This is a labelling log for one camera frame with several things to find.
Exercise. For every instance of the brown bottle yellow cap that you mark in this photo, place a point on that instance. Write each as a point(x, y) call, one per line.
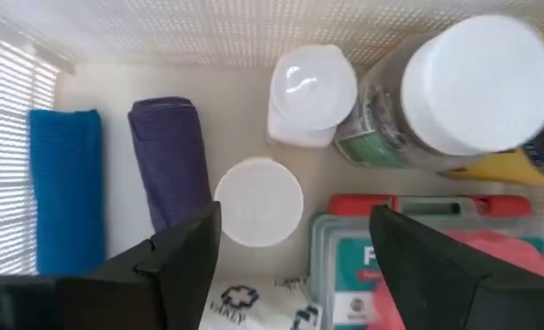
point(505, 167)

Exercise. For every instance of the clear bottle ribbed white cap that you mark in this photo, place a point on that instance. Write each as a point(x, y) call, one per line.
point(478, 82)

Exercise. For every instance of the white bottle blue stripe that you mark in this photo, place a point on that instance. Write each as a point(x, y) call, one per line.
point(313, 91)

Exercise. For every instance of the white plastic basket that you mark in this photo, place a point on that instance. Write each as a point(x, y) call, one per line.
point(235, 91)

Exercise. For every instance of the teal first aid kit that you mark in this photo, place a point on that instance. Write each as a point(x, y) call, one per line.
point(345, 256)

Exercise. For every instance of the purple bandage roll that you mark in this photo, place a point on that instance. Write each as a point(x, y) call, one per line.
point(170, 160)

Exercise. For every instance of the small white cap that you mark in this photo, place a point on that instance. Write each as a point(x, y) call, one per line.
point(258, 201)

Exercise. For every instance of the white printed gauze package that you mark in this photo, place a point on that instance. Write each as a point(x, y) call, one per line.
point(262, 311)

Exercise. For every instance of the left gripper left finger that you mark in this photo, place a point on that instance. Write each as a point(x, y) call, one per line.
point(161, 284)

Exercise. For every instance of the blue bandage roll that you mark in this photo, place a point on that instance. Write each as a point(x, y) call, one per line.
point(65, 192)

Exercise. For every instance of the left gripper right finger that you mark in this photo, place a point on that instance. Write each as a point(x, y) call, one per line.
point(446, 289)

